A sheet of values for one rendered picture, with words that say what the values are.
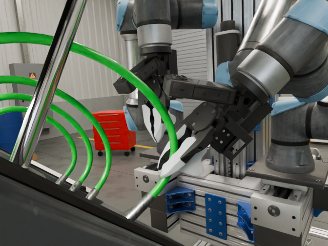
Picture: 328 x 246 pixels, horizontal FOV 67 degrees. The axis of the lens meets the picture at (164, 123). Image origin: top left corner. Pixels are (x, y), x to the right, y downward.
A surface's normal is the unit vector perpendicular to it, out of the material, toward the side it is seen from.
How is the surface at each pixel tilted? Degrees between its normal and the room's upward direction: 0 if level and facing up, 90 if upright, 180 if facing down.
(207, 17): 117
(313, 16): 74
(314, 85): 138
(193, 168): 101
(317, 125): 95
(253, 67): 63
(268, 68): 83
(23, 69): 90
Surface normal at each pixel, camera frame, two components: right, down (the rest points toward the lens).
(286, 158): -0.58, -0.14
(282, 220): -0.61, 0.17
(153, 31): 0.00, 0.16
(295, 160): -0.23, -0.14
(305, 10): -0.50, -0.34
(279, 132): -0.82, 0.15
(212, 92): 0.14, 0.37
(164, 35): 0.58, 0.10
